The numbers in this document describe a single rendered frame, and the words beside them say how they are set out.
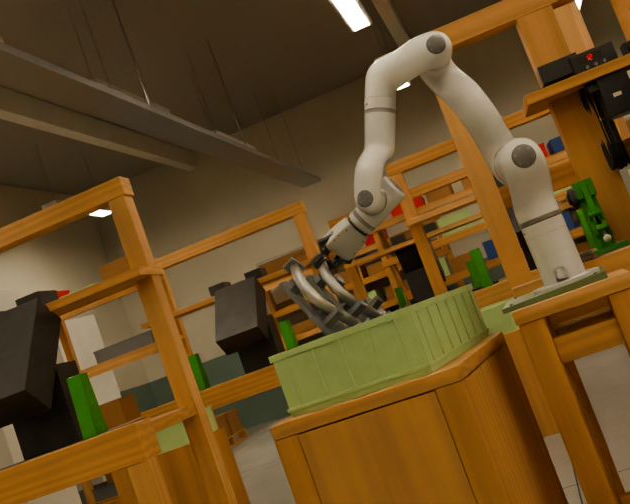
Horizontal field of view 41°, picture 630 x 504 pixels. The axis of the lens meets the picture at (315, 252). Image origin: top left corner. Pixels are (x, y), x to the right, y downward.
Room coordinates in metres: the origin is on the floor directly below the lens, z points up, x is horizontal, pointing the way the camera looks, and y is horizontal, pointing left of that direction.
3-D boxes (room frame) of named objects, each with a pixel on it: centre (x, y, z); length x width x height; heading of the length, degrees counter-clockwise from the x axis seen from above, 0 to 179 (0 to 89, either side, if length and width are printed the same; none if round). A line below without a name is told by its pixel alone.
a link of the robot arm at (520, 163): (2.32, -0.62, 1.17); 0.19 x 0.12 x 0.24; 177
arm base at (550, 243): (2.36, -0.63, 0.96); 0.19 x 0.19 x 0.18
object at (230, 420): (11.56, 2.30, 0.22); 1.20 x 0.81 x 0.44; 170
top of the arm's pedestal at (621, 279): (2.36, -0.63, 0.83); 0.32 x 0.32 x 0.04; 74
